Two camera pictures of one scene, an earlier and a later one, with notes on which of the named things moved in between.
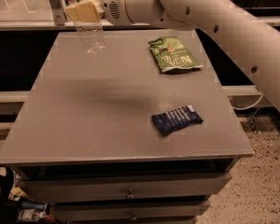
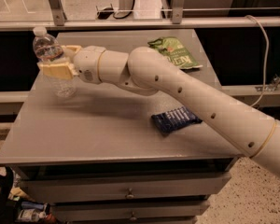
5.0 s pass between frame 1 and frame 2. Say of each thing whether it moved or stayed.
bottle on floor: stayed
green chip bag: stayed
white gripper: moved
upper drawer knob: stayed
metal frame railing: stayed
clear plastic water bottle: moved
